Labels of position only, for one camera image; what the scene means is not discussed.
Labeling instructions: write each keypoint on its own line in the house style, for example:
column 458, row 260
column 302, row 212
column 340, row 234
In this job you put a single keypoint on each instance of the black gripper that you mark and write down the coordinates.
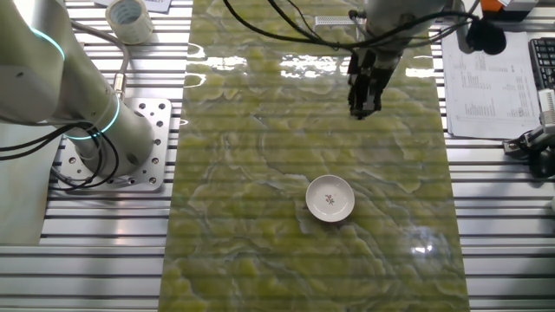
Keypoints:
column 370, row 69

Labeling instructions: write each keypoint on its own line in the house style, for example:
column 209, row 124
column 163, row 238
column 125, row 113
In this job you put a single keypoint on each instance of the white plate with flower print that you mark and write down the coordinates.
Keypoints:
column 329, row 210

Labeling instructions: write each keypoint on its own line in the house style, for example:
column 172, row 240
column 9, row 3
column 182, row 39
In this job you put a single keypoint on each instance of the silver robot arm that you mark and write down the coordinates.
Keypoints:
column 43, row 65

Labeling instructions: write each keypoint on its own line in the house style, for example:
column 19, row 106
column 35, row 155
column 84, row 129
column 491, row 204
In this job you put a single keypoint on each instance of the white mesh rack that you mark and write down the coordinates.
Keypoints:
column 334, row 20

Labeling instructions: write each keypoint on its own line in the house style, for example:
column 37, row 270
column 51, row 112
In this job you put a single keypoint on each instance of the printed table paper stack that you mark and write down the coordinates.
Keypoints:
column 490, row 86

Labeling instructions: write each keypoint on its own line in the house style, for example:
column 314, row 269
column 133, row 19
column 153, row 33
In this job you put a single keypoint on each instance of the green marble pattern mat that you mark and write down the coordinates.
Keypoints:
column 269, row 195

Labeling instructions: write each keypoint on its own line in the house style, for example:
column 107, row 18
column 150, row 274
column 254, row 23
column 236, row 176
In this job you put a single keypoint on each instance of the orange box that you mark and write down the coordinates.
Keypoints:
column 491, row 4

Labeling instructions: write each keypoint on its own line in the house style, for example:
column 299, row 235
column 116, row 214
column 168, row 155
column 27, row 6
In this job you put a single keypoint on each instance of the grey metal clamp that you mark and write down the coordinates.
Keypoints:
column 526, row 141

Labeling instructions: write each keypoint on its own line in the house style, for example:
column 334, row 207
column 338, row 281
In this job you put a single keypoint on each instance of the grey box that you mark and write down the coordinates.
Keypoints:
column 520, row 4

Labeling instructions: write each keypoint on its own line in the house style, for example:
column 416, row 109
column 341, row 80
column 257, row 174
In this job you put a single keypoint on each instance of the black keyboard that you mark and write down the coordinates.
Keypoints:
column 544, row 60

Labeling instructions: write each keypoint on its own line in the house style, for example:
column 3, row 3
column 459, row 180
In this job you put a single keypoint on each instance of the silver mesh-covered device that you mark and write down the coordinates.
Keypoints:
column 548, row 108

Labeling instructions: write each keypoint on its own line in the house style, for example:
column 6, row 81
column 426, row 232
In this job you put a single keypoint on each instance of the black round object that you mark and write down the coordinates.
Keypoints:
column 543, row 164

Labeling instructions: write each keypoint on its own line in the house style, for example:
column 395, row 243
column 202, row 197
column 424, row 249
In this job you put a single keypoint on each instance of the clear packing tape roll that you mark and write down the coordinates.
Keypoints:
column 130, row 24

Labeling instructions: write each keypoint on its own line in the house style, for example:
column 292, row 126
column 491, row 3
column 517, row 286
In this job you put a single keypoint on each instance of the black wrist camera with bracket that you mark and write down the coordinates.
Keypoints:
column 485, row 37

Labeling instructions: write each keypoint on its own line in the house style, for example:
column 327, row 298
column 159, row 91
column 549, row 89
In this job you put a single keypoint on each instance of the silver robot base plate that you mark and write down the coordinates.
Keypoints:
column 158, row 130

